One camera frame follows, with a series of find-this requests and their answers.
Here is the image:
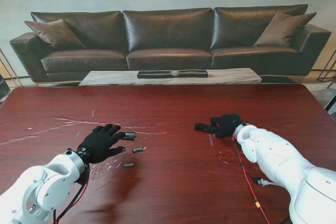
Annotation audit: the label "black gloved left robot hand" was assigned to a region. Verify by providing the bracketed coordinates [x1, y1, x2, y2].
[77, 123, 126, 164]

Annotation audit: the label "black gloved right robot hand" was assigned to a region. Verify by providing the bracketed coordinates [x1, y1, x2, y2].
[211, 113, 246, 138]

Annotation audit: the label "black remote control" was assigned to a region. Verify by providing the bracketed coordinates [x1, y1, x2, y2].
[194, 122, 218, 132]

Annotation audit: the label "black battery cover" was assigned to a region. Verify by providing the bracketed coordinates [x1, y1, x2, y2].
[122, 131, 138, 141]

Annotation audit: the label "white marble coffee table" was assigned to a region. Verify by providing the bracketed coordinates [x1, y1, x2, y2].
[78, 67, 263, 87]

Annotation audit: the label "black rectangular tray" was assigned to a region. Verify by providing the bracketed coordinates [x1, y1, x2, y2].
[137, 69, 209, 79]

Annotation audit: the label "brown sofa cushion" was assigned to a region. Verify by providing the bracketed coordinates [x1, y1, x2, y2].
[24, 19, 86, 49]
[253, 11, 318, 47]

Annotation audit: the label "black leather seat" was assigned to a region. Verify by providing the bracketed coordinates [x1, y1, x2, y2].
[0, 73, 12, 102]

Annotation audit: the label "dark brown leather sofa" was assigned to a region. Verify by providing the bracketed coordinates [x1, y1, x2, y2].
[9, 4, 332, 83]

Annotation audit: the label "red black left arm cables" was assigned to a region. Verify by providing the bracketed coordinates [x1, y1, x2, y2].
[54, 165, 90, 224]

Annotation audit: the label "red black arm cables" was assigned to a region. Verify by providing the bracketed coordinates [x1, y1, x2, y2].
[232, 133, 271, 224]
[54, 165, 90, 224]

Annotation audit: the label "black plug with grey cable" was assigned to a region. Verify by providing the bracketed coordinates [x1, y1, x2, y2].
[253, 176, 271, 187]

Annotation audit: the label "red black right arm cables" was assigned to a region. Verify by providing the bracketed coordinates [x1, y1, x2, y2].
[232, 133, 271, 224]

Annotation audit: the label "thin metal side table frame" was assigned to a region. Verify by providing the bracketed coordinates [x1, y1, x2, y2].
[0, 48, 27, 88]
[311, 49, 336, 82]

